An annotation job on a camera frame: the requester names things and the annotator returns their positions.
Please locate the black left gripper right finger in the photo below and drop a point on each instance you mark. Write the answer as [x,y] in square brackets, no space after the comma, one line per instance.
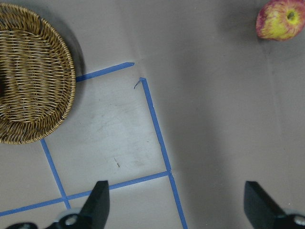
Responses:
[264,213]

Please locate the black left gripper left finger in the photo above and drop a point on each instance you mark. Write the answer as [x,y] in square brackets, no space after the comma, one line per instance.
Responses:
[93,214]

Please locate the yellow red apple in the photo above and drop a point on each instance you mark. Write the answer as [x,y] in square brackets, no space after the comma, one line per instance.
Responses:
[280,20]

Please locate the round woven wicker basket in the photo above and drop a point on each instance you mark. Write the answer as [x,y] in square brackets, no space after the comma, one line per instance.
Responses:
[37,76]

